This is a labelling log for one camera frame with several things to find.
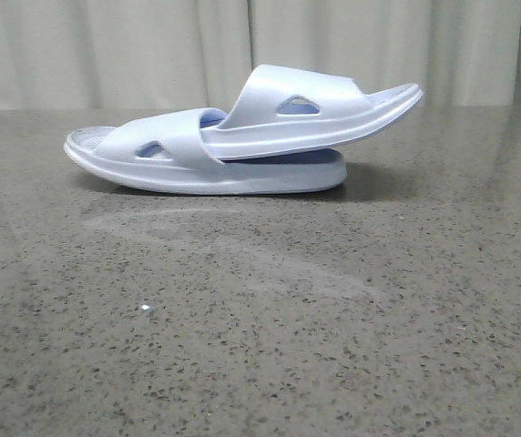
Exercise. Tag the light blue slipper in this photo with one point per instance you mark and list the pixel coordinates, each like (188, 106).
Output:
(283, 110)
(168, 153)

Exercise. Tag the pale grey curtain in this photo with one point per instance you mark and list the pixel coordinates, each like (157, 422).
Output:
(184, 54)

